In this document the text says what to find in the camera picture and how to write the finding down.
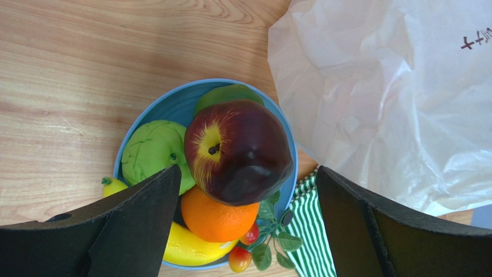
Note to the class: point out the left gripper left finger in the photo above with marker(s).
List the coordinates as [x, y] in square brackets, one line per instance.
[124, 234]

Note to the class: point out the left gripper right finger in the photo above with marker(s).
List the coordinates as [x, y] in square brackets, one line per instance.
[371, 235]

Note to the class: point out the orange fruit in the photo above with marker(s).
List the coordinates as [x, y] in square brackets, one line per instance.
[213, 221]

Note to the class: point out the cherry sprig with leaves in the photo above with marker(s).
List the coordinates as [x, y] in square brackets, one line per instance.
[265, 240]

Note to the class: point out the dark red apple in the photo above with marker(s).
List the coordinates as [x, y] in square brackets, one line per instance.
[237, 152]

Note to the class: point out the translucent banana print plastic bag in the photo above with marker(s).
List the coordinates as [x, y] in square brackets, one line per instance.
[393, 95]

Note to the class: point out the green striped cloth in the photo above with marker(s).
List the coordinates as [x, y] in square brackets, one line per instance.
[314, 257]

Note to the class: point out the yellow banana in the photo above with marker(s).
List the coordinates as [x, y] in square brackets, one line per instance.
[186, 248]

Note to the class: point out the light green fruit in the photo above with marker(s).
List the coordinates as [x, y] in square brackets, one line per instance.
[155, 146]

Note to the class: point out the blue plate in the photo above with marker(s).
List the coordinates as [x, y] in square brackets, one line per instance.
[178, 106]

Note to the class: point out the dark green mango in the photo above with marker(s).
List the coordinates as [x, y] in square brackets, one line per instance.
[226, 93]

